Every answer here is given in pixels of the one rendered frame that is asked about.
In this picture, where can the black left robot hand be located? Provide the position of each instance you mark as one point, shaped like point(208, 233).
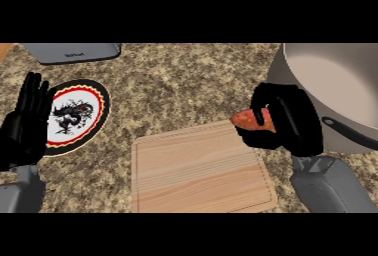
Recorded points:
point(23, 133)

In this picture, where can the round plate with dragon print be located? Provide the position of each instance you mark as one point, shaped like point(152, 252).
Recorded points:
point(75, 116)

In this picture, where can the pale wooden cutting board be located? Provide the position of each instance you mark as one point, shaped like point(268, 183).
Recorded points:
point(199, 173)

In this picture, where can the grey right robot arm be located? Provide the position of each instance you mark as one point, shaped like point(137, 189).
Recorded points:
point(332, 186)

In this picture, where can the brown wooden object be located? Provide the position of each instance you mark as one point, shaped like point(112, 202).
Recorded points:
point(4, 49)

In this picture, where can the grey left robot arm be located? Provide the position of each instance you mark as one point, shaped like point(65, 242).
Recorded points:
point(19, 191)

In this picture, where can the large grey pot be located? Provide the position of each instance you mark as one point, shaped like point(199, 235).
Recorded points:
point(339, 86)

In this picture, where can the flat grey appliance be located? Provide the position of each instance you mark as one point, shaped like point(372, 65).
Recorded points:
point(73, 51)

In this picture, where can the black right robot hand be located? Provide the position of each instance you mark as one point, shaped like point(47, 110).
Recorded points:
point(295, 123)

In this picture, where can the orange sweet potato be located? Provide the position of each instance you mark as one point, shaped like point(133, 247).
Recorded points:
point(245, 120)

